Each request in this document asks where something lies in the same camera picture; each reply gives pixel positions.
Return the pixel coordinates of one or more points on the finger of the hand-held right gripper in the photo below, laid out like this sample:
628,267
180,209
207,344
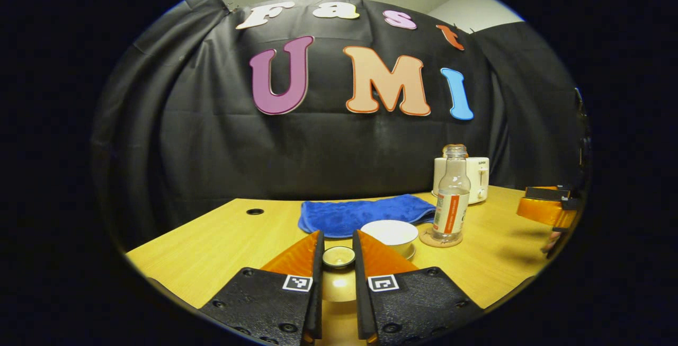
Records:
564,234
545,193

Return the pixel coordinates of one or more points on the black backdrop cloth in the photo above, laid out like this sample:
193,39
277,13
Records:
318,150

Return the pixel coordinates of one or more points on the round cork coaster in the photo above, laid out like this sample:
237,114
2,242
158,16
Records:
426,240

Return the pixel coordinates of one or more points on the beige teacup lid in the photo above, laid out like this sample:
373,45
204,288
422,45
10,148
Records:
339,285

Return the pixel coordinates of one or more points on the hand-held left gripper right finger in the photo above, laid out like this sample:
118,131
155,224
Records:
363,303

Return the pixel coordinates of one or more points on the white toaster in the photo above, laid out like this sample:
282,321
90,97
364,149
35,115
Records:
479,176

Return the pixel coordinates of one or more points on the beige ceramic teacup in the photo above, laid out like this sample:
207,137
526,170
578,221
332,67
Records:
392,237

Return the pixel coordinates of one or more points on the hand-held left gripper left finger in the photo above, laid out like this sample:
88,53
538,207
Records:
318,298

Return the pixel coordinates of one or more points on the clear plastic water bottle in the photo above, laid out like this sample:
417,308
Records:
451,208

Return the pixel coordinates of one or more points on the blue folded towel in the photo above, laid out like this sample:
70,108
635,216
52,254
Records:
349,213

